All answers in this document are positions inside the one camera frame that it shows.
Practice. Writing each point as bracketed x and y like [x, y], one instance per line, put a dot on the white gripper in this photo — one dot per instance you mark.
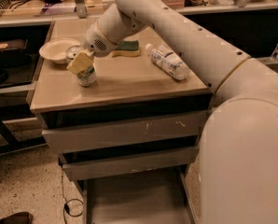
[97, 40]

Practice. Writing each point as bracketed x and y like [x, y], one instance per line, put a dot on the silver 7up soda can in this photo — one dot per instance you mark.
[87, 77]

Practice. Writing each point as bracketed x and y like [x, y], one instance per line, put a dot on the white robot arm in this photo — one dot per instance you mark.
[239, 141]

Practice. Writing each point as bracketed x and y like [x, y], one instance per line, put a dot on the grey drawer cabinet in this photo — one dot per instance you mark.
[125, 88]

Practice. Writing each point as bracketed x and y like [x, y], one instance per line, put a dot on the grey top drawer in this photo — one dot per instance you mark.
[124, 132]

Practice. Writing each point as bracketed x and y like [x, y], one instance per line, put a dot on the grey middle drawer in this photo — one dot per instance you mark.
[130, 164]

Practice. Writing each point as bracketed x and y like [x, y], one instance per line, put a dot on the grey open bottom drawer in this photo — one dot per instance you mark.
[151, 197]

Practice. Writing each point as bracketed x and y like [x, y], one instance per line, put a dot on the white paper bowl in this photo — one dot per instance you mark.
[55, 50]

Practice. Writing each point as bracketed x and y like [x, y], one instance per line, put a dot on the green and yellow sponge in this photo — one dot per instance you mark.
[127, 49]

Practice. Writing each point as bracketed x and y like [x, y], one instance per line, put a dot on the clear plastic water bottle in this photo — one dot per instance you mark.
[168, 61]

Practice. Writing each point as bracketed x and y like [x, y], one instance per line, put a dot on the dark shoe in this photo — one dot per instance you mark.
[18, 218]

